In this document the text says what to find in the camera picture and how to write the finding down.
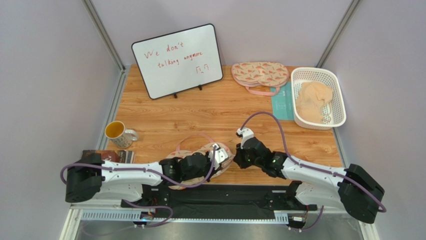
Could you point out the white plastic basket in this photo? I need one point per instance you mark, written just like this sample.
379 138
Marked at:
336 108

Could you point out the dark book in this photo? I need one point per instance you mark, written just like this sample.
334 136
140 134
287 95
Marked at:
117 156

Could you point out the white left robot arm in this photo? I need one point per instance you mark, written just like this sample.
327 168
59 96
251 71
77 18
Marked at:
92 177

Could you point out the yellow patterned mug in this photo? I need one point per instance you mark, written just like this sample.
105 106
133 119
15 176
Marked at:
121 136

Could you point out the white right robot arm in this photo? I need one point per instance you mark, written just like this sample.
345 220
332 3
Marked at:
351 189

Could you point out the teal card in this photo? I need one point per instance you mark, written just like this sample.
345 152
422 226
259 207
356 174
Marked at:
282 103

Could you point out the beige bras in basket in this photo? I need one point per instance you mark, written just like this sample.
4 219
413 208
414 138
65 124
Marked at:
311 101

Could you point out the floral mesh laundry bag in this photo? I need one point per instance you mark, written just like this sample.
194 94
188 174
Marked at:
185 184

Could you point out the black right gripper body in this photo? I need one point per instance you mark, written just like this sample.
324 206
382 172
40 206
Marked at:
241 158

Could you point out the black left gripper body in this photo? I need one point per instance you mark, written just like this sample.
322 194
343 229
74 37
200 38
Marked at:
203 173

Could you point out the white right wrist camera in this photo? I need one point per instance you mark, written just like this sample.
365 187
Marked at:
245 134

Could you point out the whiteboard with red writing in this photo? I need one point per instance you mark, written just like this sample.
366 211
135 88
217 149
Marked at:
179 61

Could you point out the stacked floral laundry bags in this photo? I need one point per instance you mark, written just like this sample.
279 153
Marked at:
261 73

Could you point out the aluminium frame rail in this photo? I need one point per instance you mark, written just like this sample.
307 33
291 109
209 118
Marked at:
110 210

